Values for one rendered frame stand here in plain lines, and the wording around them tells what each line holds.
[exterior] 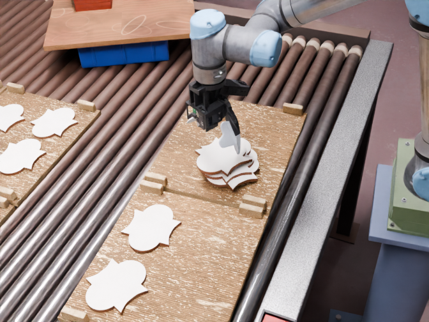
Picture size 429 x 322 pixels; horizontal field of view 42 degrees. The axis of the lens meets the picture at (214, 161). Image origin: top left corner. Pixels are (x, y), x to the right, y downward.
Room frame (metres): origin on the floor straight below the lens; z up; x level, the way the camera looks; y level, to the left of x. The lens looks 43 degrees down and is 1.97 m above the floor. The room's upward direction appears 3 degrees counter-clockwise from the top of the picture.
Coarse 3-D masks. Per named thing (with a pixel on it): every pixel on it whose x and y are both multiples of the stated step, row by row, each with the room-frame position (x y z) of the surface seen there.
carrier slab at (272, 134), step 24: (240, 120) 1.27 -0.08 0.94; (264, 120) 1.26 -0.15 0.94; (288, 120) 1.26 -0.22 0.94; (168, 144) 1.18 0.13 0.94; (192, 144) 1.17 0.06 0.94; (264, 144) 1.16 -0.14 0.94; (288, 144) 1.15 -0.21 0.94; (168, 168) 1.08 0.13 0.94; (192, 168) 1.08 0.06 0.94; (264, 168) 1.06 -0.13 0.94; (192, 192) 0.99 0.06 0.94; (216, 192) 0.98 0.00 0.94; (240, 192) 0.98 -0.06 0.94; (264, 192) 0.97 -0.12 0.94
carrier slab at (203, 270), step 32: (128, 224) 0.89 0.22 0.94; (192, 224) 0.88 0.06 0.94; (224, 224) 0.88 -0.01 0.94; (256, 224) 0.87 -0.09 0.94; (96, 256) 0.80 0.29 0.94; (128, 256) 0.80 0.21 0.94; (160, 256) 0.79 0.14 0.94; (192, 256) 0.79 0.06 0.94; (224, 256) 0.78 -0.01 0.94; (160, 288) 0.70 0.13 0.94; (192, 288) 0.70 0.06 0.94; (224, 288) 0.69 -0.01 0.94; (64, 320) 0.64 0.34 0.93; (96, 320) 0.63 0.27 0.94; (128, 320) 0.63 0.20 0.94; (160, 320) 0.63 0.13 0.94; (192, 320) 0.62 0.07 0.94; (224, 320) 0.62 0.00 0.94
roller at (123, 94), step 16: (144, 64) 1.62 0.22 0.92; (128, 80) 1.53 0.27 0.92; (128, 96) 1.47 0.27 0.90; (112, 112) 1.38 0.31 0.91; (96, 128) 1.30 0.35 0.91; (80, 144) 1.23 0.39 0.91; (64, 160) 1.16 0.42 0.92; (48, 176) 1.10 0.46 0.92; (32, 192) 1.04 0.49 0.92; (16, 208) 0.98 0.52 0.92; (32, 208) 1.00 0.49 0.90; (16, 224) 0.94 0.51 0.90; (0, 240) 0.89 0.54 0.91
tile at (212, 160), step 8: (216, 144) 1.11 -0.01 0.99; (200, 152) 1.08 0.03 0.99; (208, 152) 1.08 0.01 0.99; (216, 152) 1.08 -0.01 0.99; (224, 152) 1.07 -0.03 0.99; (232, 152) 1.07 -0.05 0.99; (240, 152) 1.07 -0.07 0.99; (200, 160) 1.05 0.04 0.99; (208, 160) 1.05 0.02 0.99; (216, 160) 1.04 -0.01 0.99; (224, 160) 1.04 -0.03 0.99; (232, 160) 1.04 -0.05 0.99; (240, 160) 1.04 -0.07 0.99; (248, 160) 1.04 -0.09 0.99; (200, 168) 1.02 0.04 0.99; (208, 168) 1.02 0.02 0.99; (216, 168) 1.02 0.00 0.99; (224, 168) 1.01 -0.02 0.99; (232, 168) 1.02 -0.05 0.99
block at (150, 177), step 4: (148, 172) 1.04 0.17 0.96; (152, 172) 1.04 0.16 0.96; (148, 176) 1.03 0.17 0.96; (152, 176) 1.03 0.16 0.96; (156, 176) 1.03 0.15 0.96; (160, 176) 1.03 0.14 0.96; (164, 176) 1.03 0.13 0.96; (148, 180) 1.03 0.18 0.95; (152, 180) 1.03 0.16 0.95; (156, 180) 1.02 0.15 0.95; (160, 180) 1.02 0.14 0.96; (164, 180) 1.02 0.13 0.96; (164, 184) 1.01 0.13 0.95
